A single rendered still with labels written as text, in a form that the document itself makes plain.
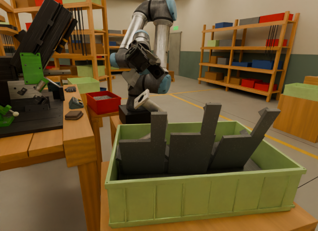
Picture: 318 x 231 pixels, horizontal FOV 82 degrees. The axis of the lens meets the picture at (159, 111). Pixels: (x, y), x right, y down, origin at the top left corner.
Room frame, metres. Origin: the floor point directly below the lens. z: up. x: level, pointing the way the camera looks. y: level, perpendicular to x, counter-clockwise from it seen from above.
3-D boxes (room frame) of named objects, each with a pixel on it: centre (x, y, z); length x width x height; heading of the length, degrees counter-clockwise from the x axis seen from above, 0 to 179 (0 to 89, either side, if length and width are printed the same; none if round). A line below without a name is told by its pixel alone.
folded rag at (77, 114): (1.06, 0.53, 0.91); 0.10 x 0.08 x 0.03; 3
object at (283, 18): (6.20, -2.47, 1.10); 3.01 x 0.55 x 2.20; 27
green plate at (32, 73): (1.29, 0.88, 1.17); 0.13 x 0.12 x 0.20; 27
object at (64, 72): (1.44, 0.91, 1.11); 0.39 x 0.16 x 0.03; 117
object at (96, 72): (4.39, 2.27, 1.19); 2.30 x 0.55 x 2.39; 68
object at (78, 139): (1.45, 0.72, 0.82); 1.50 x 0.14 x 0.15; 27
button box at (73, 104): (1.29, 0.62, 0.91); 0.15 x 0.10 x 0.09; 27
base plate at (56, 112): (1.33, 0.97, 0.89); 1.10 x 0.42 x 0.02; 27
